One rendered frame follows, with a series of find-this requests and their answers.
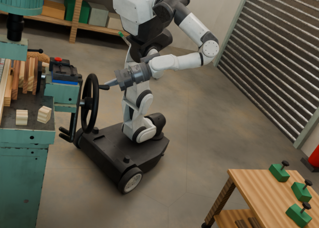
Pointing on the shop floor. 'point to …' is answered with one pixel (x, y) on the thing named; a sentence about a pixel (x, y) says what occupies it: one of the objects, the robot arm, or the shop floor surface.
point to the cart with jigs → (267, 200)
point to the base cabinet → (21, 185)
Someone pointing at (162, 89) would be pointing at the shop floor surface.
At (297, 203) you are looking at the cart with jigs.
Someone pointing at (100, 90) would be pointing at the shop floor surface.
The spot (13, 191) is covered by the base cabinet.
